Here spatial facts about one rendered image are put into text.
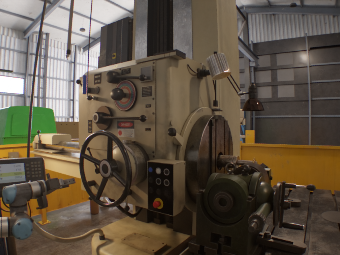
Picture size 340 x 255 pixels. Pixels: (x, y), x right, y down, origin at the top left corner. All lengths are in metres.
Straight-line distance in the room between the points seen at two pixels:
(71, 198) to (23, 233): 3.26
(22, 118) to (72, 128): 4.93
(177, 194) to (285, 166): 2.50
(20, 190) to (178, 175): 0.69
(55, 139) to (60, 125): 6.88
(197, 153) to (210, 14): 1.16
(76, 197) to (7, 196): 3.25
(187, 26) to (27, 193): 1.63
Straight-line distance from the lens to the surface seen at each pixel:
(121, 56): 2.42
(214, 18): 1.93
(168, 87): 1.19
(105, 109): 1.45
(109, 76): 1.38
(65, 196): 4.17
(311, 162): 3.41
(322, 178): 3.45
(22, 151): 3.72
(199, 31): 1.95
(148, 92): 1.24
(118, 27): 2.57
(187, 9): 2.09
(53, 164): 2.65
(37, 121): 5.17
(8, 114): 4.99
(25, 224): 0.99
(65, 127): 9.60
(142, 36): 2.28
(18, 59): 15.30
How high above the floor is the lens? 1.51
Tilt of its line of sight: 1 degrees down
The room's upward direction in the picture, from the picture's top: straight up
